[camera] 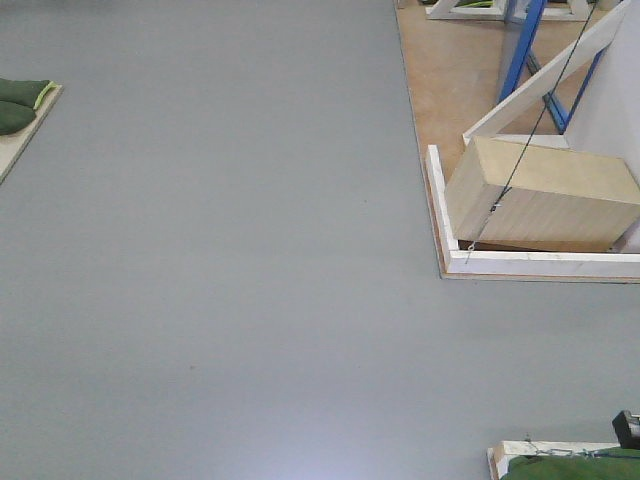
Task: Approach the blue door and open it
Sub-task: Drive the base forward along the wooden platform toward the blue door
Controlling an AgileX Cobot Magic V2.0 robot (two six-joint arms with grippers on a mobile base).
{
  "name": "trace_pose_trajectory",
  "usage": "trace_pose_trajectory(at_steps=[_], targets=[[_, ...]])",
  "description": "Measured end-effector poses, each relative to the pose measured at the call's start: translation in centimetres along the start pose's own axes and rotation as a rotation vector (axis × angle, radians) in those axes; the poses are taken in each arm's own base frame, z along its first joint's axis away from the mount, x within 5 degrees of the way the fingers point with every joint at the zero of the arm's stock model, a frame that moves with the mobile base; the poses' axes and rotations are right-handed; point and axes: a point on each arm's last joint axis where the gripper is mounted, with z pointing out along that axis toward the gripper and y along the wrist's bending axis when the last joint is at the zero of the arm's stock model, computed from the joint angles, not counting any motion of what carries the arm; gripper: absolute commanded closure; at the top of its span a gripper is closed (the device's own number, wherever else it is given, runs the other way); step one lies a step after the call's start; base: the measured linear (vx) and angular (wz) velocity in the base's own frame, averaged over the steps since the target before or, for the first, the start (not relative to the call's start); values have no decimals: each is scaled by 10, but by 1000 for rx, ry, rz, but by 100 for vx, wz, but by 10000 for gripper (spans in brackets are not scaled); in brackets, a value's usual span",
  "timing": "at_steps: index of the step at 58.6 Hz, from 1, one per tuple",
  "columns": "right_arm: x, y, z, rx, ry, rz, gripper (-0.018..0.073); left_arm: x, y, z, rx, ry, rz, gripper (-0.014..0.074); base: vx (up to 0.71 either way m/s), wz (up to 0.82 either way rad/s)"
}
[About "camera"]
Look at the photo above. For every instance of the large light wooden block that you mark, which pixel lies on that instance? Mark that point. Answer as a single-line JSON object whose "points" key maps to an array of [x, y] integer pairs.
{"points": [[540, 198]]}

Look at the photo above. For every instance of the plywood base platform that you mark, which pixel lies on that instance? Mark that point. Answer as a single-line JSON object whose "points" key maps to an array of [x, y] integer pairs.
{"points": [[451, 69]]}

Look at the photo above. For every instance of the plywood board at left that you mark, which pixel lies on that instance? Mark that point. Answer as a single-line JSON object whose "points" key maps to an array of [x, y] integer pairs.
{"points": [[12, 146]]}

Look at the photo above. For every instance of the green sandbag upper left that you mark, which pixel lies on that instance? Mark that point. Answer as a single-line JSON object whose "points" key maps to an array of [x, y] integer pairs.
{"points": [[29, 93]]}

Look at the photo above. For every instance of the green sandbag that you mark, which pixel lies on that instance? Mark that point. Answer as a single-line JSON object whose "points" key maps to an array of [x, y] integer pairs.
{"points": [[614, 463], [14, 117], [29, 93]]}

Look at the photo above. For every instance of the green sandbag lower left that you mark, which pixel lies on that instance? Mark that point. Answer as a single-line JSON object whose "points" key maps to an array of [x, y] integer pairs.
{"points": [[14, 117]]}

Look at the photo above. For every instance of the black device bottom right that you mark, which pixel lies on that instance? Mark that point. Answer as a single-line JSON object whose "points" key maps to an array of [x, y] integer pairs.
{"points": [[627, 429]]}

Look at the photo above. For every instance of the green sandbag bottom right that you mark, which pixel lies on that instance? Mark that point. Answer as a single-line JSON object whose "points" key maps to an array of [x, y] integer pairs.
{"points": [[614, 463]]}

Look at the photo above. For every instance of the white wooden base frame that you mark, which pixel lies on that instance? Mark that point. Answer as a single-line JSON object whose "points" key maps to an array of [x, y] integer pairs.
{"points": [[457, 263]]}

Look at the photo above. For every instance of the white wooden frame far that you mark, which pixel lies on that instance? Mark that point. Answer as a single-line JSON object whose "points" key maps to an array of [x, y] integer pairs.
{"points": [[498, 10]]}

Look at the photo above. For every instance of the white frame bottom right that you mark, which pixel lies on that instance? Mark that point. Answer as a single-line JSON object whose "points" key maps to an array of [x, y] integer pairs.
{"points": [[504, 452]]}

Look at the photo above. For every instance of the blue metal door frame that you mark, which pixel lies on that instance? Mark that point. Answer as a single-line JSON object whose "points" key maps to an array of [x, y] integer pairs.
{"points": [[522, 19]]}

